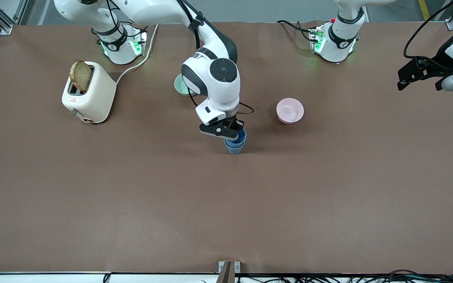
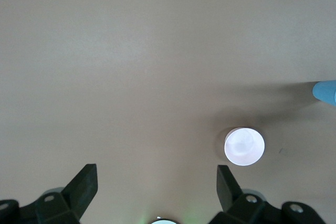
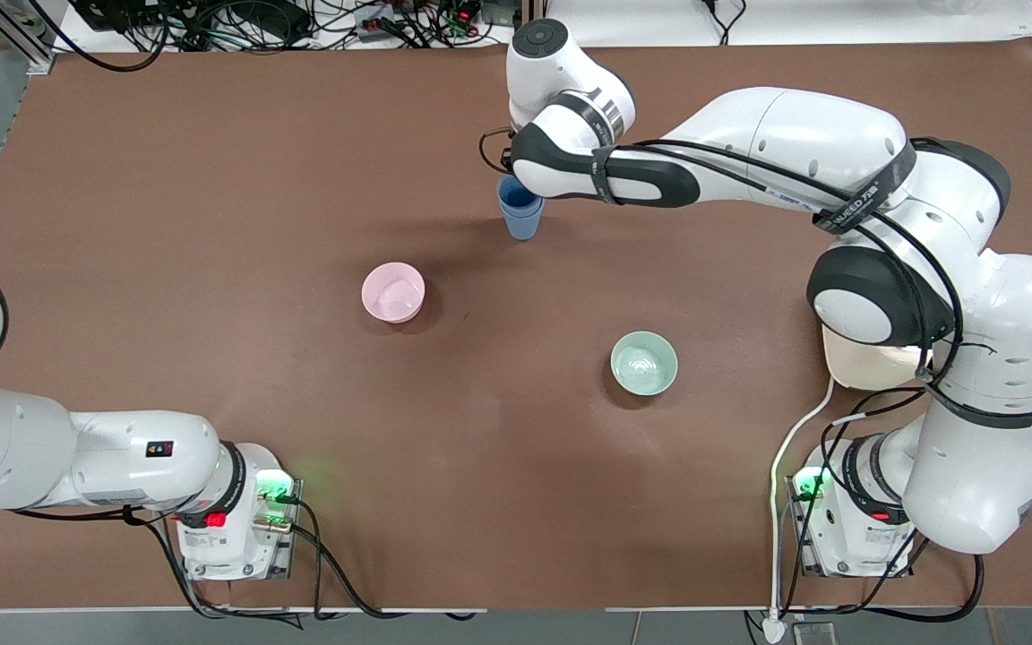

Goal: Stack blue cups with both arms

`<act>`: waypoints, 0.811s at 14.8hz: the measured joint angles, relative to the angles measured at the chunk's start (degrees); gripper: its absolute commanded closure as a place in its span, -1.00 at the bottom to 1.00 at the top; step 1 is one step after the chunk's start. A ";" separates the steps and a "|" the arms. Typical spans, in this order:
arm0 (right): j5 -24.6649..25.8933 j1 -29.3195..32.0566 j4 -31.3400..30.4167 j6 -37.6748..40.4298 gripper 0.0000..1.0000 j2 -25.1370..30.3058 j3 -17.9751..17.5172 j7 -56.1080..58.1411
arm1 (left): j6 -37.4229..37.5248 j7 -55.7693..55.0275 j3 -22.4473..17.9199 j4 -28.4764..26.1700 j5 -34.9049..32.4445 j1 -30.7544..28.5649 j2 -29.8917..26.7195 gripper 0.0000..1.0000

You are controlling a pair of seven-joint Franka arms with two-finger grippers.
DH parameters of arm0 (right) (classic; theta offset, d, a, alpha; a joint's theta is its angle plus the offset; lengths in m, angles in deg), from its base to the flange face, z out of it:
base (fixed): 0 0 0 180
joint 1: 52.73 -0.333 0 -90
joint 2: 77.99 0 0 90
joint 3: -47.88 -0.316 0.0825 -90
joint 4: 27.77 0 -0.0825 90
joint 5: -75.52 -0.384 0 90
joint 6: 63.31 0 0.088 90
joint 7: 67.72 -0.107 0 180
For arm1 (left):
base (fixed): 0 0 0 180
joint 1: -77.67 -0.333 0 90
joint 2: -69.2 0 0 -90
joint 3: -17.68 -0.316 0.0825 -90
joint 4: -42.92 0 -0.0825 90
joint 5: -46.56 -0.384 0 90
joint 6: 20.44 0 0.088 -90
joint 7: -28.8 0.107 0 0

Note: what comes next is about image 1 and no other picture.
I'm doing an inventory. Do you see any blue plastic cup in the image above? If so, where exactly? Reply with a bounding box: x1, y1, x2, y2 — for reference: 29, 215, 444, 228
224, 139, 246, 155
226, 129, 248, 145

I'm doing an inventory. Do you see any pink plastic bowl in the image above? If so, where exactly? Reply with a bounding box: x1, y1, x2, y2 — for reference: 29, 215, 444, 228
276, 97, 305, 125

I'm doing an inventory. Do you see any green plastic bowl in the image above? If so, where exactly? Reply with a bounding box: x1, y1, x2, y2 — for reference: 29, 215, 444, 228
173, 73, 196, 97

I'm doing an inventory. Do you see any left base connector plate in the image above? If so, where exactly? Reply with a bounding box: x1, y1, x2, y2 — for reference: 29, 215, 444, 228
309, 25, 326, 54

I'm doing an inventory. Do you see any base connector plate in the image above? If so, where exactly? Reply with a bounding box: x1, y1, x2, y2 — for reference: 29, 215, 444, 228
309, 25, 326, 54
131, 29, 148, 56

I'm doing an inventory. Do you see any right base connector plate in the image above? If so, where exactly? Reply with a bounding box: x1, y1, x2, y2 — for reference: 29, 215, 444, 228
131, 29, 148, 56

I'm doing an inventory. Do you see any cream white toaster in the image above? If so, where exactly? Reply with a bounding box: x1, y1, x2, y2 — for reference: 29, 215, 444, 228
61, 61, 117, 124

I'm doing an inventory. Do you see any brown bread slice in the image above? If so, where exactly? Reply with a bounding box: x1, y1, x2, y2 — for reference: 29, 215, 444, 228
70, 60, 94, 94

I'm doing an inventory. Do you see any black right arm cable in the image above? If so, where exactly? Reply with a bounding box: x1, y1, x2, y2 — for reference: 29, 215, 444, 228
91, 0, 255, 115

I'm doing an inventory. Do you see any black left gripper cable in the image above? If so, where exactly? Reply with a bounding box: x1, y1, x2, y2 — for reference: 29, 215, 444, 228
403, 0, 453, 60

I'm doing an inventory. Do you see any white toaster power cable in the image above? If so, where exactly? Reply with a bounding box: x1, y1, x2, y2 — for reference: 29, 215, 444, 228
115, 17, 163, 85

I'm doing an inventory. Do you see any black left base cable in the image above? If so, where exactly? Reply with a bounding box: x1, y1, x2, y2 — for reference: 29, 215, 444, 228
276, 20, 318, 42

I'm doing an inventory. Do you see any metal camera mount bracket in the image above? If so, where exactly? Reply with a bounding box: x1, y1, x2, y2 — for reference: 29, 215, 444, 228
217, 261, 241, 283

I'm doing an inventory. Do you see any black cable bundle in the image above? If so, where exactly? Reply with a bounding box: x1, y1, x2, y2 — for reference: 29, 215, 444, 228
236, 269, 453, 283

